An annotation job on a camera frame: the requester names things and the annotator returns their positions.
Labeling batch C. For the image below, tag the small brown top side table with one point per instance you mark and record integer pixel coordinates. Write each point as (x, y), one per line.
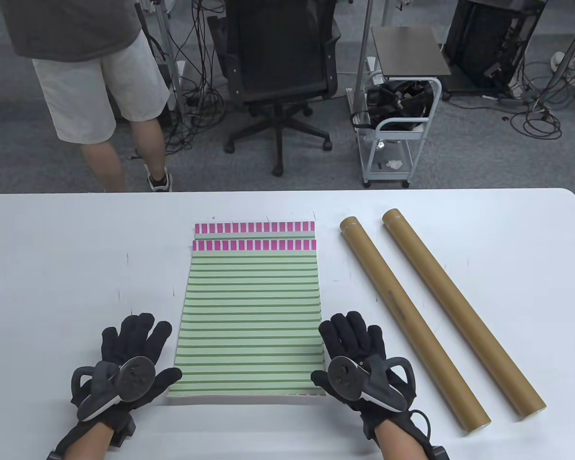
(407, 50)

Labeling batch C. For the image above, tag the person's left hand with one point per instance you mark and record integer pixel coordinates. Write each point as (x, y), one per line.
(139, 335)

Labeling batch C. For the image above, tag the brown cardboard mailing tube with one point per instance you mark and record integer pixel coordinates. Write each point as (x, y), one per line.
(402, 311)
(460, 306)

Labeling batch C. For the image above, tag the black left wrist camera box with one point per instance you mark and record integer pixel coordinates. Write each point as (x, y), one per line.
(123, 431)

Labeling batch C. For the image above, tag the white crumpled paper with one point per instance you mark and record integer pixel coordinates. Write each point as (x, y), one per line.
(394, 165)

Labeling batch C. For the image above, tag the black headset gear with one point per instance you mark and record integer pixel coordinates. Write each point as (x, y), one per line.
(393, 103)

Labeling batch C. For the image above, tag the person's right hand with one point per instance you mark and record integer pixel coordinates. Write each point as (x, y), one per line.
(350, 335)

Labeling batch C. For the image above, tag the green striped mouse pad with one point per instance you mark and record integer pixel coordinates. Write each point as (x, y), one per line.
(254, 228)
(249, 311)

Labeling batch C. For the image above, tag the person's left forearm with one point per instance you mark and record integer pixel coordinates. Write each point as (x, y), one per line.
(88, 445)

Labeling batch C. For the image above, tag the black right wrist pack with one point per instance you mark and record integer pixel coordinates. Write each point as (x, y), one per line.
(440, 453)

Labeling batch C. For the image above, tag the black grey hand controller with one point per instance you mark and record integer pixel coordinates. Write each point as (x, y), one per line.
(345, 376)
(134, 378)

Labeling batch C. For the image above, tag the black computer rack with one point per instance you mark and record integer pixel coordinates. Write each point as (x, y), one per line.
(484, 43)

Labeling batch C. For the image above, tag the silver metal pole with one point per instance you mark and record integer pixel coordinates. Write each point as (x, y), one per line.
(362, 57)

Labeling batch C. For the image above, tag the white metal utility cart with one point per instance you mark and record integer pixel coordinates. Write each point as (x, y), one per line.
(402, 135)

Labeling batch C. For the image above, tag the black mesh office chair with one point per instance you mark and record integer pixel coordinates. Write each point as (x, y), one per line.
(278, 48)

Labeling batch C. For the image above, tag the person's right forearm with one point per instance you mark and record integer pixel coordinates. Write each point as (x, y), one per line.
(402, 445)

